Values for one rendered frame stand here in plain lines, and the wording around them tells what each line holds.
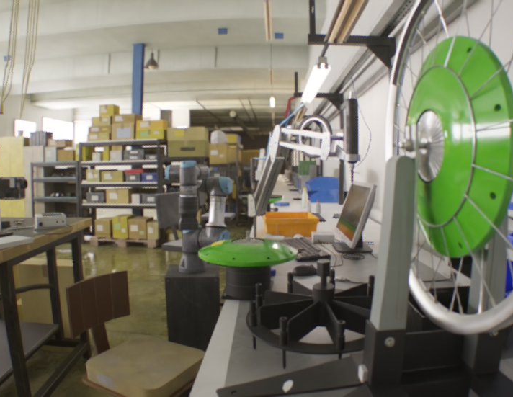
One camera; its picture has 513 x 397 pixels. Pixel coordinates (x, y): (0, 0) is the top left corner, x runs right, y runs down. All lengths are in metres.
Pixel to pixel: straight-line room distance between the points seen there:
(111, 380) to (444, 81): 1.32
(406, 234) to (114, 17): 6.84
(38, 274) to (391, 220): 2.73
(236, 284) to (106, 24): 6.30
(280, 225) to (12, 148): 6.52
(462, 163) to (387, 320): 0.24
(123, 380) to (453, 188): 1.20
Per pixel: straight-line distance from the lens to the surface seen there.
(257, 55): 9.95
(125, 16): 7.11
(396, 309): 0.59
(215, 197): 1.78
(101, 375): 1.52
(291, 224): 2.35
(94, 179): 7.19
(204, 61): 10.05
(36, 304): 3.13
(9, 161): 8.23
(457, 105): 0.53
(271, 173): 1.68
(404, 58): 0.78
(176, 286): 1.80
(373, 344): 0.60
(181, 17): 6.80
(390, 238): 0.56
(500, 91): 0.49
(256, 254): 1.17
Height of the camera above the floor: 1.33
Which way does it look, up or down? 5 degrees down
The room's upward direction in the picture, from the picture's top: straight up
